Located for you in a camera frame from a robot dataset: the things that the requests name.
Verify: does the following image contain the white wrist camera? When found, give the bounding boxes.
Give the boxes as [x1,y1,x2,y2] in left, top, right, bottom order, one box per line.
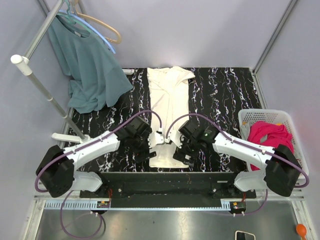
[164,130,183,149]
[147,129,165,149]

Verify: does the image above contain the teal t shirt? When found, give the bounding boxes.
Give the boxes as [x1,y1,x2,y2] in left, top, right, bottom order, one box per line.
[47,16,133,114]

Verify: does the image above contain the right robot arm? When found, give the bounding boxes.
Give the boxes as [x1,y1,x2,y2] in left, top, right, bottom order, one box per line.
[167,120,302,199]

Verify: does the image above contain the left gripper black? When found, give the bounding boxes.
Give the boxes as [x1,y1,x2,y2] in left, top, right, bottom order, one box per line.
[131,128,157,163]

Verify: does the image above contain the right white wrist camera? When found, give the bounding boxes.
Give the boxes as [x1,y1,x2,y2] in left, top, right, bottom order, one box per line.
[164,130,183,149]

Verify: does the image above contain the aluminium corner frame post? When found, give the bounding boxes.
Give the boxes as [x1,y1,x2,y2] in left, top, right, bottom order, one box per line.
[252,0,301,73]

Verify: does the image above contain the smartphone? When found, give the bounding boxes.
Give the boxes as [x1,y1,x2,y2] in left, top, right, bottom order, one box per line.
[235,230,256,240]

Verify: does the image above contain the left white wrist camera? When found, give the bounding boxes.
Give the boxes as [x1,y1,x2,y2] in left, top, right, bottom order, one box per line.
[147,129,165,149]

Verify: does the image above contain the white cable duct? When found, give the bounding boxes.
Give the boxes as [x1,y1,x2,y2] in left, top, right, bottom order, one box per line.
[44,199,111,211]

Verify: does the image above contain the green hanger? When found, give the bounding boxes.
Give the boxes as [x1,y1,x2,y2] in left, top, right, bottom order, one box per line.
[56,0,92,33]

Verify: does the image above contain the tan wooden hanger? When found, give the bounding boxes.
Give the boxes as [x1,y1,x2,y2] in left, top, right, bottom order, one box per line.
[71,0,122,45]

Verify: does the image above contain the blue plastic hanger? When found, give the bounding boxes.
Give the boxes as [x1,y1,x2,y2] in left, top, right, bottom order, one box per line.
[57,9,117,54]

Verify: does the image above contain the white t shirt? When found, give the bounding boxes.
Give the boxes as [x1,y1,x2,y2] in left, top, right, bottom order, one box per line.
[147,66,195,169]

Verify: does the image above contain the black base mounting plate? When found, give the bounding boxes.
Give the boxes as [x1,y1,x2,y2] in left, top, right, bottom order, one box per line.
[79,172,257,209]

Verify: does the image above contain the orange maraca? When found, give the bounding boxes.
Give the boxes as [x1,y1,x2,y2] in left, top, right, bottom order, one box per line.
[295,224,307,240]

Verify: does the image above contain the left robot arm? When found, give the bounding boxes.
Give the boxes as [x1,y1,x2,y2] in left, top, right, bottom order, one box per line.
[35,116,163,198]

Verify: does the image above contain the pink t shirt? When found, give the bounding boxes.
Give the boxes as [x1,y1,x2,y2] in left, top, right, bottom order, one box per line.
[247,121,294,172]

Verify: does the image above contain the white laundry basket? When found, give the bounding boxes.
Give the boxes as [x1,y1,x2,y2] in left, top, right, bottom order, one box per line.
[238,108,309,176]

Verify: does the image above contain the metal clothes rack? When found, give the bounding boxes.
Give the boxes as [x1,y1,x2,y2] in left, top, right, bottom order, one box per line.
[10,0,121,149]

